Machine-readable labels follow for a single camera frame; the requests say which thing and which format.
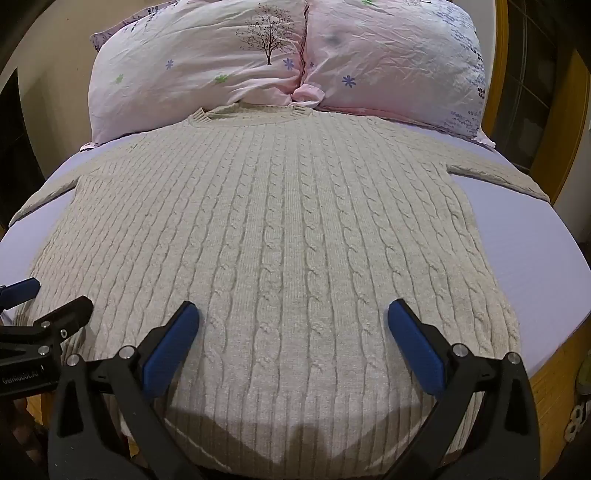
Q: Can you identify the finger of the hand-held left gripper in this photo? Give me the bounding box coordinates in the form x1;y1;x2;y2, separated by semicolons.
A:
0;277;41;311
0;296;95;356

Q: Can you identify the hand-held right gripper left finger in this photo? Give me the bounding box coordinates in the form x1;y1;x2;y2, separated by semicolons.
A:
47;301;203;480

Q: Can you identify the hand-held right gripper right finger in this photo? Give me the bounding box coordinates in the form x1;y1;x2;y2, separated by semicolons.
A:
387;298;541;480

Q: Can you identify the beige cable-knit sweater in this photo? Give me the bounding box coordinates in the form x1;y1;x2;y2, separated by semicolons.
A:
8;102;551;467

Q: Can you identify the pink pillow with tree print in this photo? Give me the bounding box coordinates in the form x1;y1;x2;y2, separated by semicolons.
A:
79;0;309;152

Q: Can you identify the pink pillow with purple print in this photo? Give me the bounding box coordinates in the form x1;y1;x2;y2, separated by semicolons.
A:
292;0;497;149

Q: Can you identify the wooden bed frame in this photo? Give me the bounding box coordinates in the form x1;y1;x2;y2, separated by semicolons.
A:
480;0;591;480

